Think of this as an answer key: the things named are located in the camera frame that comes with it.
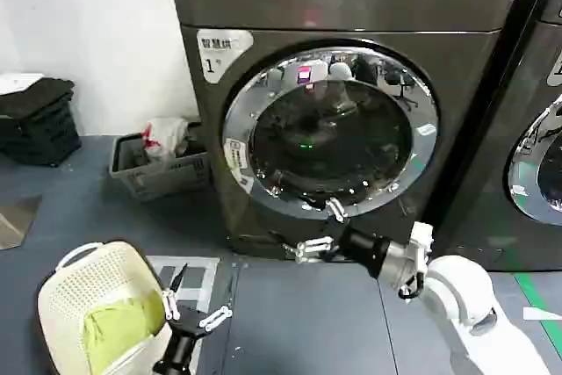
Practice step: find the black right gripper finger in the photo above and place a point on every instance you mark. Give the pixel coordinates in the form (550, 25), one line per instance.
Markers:
(314, 247)
(337, 210)

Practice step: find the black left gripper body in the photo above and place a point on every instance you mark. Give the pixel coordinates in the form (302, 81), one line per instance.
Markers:
(184, 326)

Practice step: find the grey dryer with number sticker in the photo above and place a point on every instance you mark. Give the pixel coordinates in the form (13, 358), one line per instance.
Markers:
(448, 85)

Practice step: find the white paper sheet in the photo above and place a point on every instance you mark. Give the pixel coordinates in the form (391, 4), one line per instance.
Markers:
(22, 83)

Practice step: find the grey plastic crate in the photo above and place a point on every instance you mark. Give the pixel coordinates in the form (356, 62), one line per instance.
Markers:
(153, 177)

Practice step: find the round glass dryer door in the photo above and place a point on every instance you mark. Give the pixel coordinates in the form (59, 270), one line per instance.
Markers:
(333, 142)

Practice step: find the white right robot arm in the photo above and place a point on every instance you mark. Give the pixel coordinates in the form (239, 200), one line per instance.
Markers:
(461, 296)

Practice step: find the stack of black trays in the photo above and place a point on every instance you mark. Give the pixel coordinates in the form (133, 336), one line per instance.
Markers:
(39, 129)

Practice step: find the dark cloth in crate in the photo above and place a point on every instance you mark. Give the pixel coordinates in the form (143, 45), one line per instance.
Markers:
(193, 138)

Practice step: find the grey metal floor sheet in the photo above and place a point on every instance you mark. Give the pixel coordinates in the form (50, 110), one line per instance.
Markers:
(15, 221)

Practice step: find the white plastic bag red print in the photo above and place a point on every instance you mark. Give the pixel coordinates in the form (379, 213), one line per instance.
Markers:
(162, 138)

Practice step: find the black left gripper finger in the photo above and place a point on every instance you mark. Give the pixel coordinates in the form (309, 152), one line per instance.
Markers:
(215, 318)
(172, 302)

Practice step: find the yellow-green cloth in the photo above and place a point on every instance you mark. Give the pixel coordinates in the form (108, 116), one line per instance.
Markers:
(118, 322)

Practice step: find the chrome-rimmed round dryer door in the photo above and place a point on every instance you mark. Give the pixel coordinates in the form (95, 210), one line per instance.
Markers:
(538, 164)

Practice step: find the cream perforated laundry basket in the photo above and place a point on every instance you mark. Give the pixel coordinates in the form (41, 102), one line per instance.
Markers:
(88, 278)

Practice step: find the grey dryer without number sticker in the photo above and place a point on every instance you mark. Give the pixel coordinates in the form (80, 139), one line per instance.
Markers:
(505, 182)

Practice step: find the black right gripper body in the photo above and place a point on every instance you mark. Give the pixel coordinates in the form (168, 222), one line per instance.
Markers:
(362, 248)

